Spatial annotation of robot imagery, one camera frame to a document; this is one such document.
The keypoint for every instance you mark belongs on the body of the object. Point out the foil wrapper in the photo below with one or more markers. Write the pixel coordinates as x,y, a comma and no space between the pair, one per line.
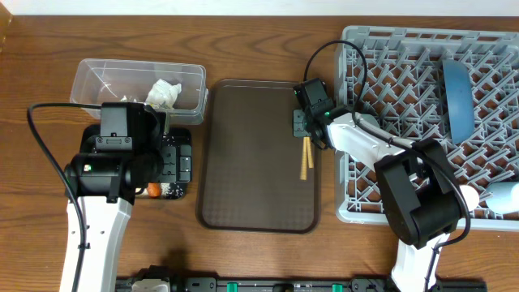
129,99

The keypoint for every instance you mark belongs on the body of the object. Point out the light blue rice bowl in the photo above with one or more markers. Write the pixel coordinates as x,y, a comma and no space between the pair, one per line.
370,119

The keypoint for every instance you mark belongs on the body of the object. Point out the white paper napkin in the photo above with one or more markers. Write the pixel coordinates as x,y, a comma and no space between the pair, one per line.
163,95

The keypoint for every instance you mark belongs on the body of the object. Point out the clear plastic bin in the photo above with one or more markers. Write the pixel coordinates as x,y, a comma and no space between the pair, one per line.
107,80

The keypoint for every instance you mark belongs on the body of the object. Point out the grey dishwasher rack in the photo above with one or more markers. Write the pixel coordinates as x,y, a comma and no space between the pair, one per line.
397,75

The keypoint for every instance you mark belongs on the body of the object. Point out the orange carrot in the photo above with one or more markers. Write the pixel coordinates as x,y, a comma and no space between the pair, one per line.
154,190

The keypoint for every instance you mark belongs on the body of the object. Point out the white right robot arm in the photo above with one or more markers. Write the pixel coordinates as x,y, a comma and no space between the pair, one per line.
421,198

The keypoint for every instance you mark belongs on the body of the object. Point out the dark blue plate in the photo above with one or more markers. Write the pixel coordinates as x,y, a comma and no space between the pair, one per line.
459,100

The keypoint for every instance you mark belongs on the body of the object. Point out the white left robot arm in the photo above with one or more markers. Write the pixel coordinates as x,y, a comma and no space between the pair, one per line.
132,148

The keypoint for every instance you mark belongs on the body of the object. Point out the light blue cup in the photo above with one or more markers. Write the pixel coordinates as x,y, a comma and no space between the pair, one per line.
504,197

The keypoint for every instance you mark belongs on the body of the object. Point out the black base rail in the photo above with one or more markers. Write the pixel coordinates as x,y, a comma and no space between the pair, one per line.
160,278

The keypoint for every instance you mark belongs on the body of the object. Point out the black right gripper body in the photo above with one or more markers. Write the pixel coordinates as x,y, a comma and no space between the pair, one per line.
302,122

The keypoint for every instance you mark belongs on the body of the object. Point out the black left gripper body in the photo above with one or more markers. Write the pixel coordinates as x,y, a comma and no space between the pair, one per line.
171,168

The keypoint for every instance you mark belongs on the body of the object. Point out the black waste tray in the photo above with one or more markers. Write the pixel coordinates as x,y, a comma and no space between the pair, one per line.
182,138

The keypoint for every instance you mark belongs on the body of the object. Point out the wooden chopstick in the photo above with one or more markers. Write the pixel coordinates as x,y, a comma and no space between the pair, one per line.
303,170
310,160

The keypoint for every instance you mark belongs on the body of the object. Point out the brown serving tray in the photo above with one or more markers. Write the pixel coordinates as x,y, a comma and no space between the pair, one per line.
250,179

